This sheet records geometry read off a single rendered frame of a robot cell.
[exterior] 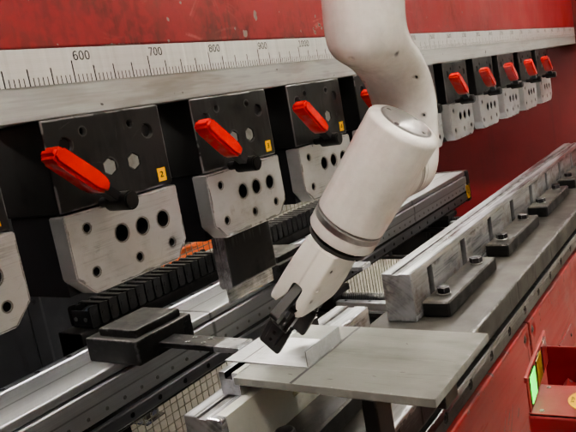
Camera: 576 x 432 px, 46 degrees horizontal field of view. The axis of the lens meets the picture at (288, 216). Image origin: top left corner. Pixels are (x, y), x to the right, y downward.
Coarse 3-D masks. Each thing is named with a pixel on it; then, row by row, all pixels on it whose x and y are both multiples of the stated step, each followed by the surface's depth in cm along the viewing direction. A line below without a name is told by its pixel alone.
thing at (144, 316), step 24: (144, 312) 106; (168, 312) 104; (96, 336) 102; (120, 336) 100; (144, 336) 98; (168, 336) 102; (192, 336) 100; (96, 360) 102; (120, 360) 99; (144, 360) 97
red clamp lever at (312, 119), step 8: (296, 104) 89; (304, 104) 89; (296, 112) 89; (304, 112) 89; (312, 112) 89; (304, 120) 91; (312, 120) 90; (320, 120) 91; (312, 128) 92; (320, 128) 91; (320, 136) 95; (328, 136) 94; (336, 136) 94; (320, 144) 96; (328, 144) 95; (336, 144) 94
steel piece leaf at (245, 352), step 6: (252, 342) 94; (258, 342) 93; (246, 348) 92; (252, 348) 91; (258, 348) 91; (234, 354) 90; (240, 354) 90; (246, 354) 90; (228, 360) 89; (234, 360) 88; (240, 360) 88
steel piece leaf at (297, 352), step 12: (324, 336) 85; (336, 336) 88; (264, 348) 91; (288, 348) 89; (300, 348) 88; (312, 348) 83; (324, 348) 85; (252, 360) 87; (264, 360) 86; (276, 360) 86; (288, 360) 85; (300, 360) 84; (312, 360) 82
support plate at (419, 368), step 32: (352, 352) 84; (384, 352) 83; (416, 352) 81; (448, 352) 79; (256, 384) 81; (288, 384) 79; (320, 384) 77; (352, 384) 75; (384, 384) 74; (416, 384) 73; (448, 384) 72
